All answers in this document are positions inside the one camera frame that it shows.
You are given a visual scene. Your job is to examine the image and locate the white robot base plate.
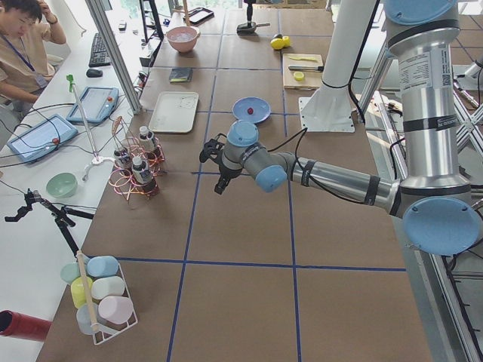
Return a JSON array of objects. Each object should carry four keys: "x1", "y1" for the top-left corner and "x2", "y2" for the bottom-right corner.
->
[{"x1": 298, "y1": 84, "x2": 355, "y2": 133}]

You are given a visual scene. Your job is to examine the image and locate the black tripod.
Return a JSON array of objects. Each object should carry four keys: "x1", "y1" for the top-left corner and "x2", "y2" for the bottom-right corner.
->
[{"x1": 4, "y1": 189, "x2": 95, "y2": 261}]

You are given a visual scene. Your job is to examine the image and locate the metal handled knife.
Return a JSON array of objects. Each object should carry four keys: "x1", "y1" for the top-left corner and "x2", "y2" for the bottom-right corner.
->
[{"x1": 288, "y1": 65, "x2": 324, "y2": 72}]

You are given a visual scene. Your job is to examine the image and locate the wooden cutting board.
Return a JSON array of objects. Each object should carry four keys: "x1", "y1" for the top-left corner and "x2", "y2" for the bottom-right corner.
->
[{"x1": 282, "y1": 53, "x2": 324, "y2": 90}]

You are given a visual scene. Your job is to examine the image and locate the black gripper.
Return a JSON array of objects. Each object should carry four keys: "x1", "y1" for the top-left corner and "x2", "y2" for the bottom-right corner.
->
[
  {"x1": 246, "y1": 5, "x2": 254, "y2": 25},
  {"x1": 214, "y1": 162, "x2": 242, "y2": 195}
]

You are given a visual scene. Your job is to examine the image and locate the lemon half slice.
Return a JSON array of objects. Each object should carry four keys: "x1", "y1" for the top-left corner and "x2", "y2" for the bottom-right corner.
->
[{"x1": 293, "y1": 71, "x2": 305, "y2": 81}]

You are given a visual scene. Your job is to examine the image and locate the dark tea bottle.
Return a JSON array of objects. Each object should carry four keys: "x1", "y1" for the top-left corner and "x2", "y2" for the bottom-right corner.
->
[
  {"x1": 139, "y1": 126, "x2": 161, "y2": 160},
  {"x1": 113, "y1": 145, "x2": 132, "y2": 176},
  {"x1": 132, "y1": 156, "x2": 158, "y2": 196}
]

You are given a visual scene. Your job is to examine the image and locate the blue teach pendant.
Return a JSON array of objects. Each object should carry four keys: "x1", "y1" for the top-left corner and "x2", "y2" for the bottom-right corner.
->
[
  {"x1": 7, "y1": 114, "x2": 78, "y2": 163},
  {"x1": 78, "y1": 87, "x2": 119, "y2": 124}
]

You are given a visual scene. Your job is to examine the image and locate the black computer mouse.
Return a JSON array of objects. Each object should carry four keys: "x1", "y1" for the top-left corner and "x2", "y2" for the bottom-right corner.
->
[{"x1": 85, "y1": 68, "x2": 103, "y2": 78}]

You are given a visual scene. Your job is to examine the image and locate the pink bowl of ice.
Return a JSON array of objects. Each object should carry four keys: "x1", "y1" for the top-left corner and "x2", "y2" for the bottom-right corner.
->
[{"x1": 166, "y1": 26, "x2": 201, "y2": 53}]

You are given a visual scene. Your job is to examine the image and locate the dark tea bottle left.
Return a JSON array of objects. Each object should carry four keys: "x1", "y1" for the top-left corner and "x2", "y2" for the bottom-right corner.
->
[{"x1": 132, "y1": 156, "x2": 158, "y2": 196}]

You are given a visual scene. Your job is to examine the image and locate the blue round plate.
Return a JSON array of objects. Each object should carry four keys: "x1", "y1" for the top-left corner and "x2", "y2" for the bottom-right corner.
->
[{"x1": 232, "y1": 97, "x2": 272, "y2": 124}]

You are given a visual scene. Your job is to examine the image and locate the blue teach pendant far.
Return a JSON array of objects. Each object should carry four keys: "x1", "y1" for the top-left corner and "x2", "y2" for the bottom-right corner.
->
[{"x1": 78, "y1": 87, "x2": 119, "y2": 124}]

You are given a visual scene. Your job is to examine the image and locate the dark tea bottle back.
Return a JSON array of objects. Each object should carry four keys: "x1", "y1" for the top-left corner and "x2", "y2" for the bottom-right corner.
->
[{"x1": 113, "y1": 145, "x2": 132, "y2": 176}]

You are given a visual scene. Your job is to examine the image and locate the small yellow lemon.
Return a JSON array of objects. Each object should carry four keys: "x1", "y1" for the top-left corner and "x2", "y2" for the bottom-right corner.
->
[{"x1": 282, "y1": 35, "x2": 291, "y2": 48}]

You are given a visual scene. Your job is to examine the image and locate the aluminium frame post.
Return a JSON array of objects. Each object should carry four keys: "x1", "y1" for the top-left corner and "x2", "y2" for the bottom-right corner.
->
[{"x1": 85, "y1": 0, "x2": 142, "y2": 115}]

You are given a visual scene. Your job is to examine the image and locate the large yellow lemon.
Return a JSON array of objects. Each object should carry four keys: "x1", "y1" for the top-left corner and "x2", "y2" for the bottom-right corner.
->
[{"x1": 270, "y1": 38, "x2": 285, "y2": 51}]

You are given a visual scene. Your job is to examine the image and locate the dark tea bottle right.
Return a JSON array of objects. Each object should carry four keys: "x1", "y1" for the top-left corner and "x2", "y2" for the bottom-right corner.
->
[{"x1": 139, "y1": 126, "x2": 161, "y2": 160}]

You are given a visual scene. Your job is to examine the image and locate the black keyboard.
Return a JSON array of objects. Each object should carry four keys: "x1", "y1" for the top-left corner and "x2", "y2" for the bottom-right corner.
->
[{"x1": 88, "y1": 32, "x2": 111, "y2": 68}]

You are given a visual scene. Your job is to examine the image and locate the cream bear tray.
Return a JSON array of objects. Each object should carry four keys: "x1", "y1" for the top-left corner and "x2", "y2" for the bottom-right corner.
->
[{"x1": 148, "y1": 91, "x2": 199, "y2": 133}]

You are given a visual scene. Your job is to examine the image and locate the white wire cup rack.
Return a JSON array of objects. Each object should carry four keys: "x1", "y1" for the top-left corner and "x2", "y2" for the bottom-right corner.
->
[{"x1": 70, "y1": 250, "x2": 138, "y2": 345}]

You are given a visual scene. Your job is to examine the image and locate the metal ice scoop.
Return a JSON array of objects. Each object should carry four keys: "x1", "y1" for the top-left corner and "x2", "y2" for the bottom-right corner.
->
[{"x1": 236, "y1": 22, "x2": 270, "y2": 35}]

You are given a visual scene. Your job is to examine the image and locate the copper wire bottle rack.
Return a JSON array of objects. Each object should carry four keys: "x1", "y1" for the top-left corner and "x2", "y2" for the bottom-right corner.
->
[{"x1": 109, "y1": 116, "x2": 165, "y2": 200}]

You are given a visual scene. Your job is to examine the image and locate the red cylinder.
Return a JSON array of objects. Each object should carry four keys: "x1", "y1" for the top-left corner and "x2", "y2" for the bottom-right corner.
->
[{"x1": 1, "y1": 310, "x2": 51, "y2": 342}]

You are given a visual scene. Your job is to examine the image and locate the white robot column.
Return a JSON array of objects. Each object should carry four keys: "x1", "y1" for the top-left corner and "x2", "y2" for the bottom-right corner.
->
[{"x1": 322, "y1": 1, "x2": 386, "y2": 92}]

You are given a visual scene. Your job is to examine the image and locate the grey folded cloth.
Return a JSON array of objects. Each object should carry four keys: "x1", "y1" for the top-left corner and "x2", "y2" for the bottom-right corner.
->
[{"x1": 169, "y1": 67, "x2": 193, "y2": 84}]

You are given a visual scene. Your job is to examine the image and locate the green bowl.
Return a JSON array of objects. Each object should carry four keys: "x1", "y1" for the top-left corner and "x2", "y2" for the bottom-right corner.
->
[{"x1": 46, "y1": 173, "x2": 78, "y2": 198}]

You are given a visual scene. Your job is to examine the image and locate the yellow plastic knife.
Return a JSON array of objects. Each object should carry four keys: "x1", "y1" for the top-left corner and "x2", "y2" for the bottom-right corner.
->
[{"x1": 288, "y1": 56, "x2": 318, "y2": 62}]

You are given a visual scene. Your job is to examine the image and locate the seated person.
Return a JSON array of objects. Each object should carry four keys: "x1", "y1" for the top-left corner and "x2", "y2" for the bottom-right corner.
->
[{"x1": 1, "y1": 1, "x2": 66, "y2": 104}]

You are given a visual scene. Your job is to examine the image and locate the blue teach pendant near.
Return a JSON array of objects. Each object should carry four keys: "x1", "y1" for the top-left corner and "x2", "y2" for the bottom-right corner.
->
[{"x1": 7, "y1": 114, "x2": 78, "y2": 163}]

